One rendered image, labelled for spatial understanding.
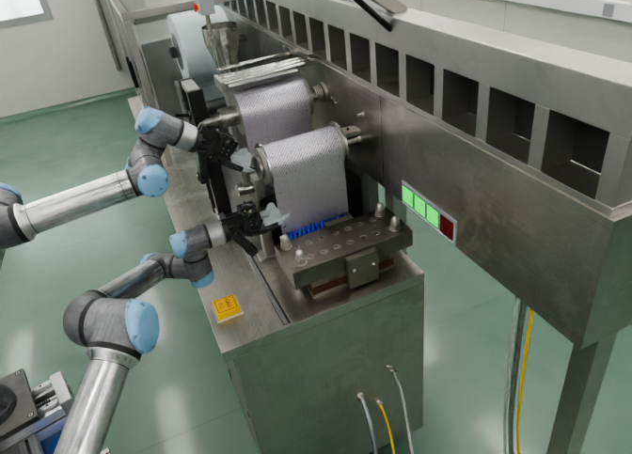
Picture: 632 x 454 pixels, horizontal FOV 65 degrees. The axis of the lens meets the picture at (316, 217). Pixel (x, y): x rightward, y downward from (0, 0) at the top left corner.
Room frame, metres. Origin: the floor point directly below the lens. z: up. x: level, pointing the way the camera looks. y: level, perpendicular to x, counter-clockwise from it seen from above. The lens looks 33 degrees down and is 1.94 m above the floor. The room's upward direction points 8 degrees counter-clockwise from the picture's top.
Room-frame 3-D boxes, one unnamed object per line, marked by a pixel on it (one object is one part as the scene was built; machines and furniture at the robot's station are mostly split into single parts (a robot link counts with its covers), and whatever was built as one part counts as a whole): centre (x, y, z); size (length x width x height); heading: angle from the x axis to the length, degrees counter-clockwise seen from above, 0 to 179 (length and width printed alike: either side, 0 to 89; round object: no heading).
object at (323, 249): (1.25, -0.07, 1.00); 0.40 x 0.16 x 0.06; 110
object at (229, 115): (1.60, 0.24, 1.33); 0.06 x 0.06 x 0.06; 20
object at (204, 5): (1.90, 0.30, 1.66); 0.07 x 0.07 x 0.10; 20
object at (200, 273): (1.23, 0.39, 1.01); 0.11 x 0.08 x 0.11; 74
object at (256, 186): (1.39, 0.19, 1.05); 0.06 x 0.05 x 0.31; 110
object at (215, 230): (1.25, 0.30, 1.11); 0.08 x 0.05 x 0.08; 20
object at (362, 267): (1.17, -0.12, 0.96); 0.10 x 0.03 x 0.11; 110
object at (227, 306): (1.14, 0.30, 0.91); 0.07 x 0.07 x 0.02; 20
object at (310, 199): (1.35, 0.00, 1.11); 0.23 x 0.01 x 0.18; 110
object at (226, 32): (2.08, 0.28, 1.50); 0.14 x 0.14 x 0.06
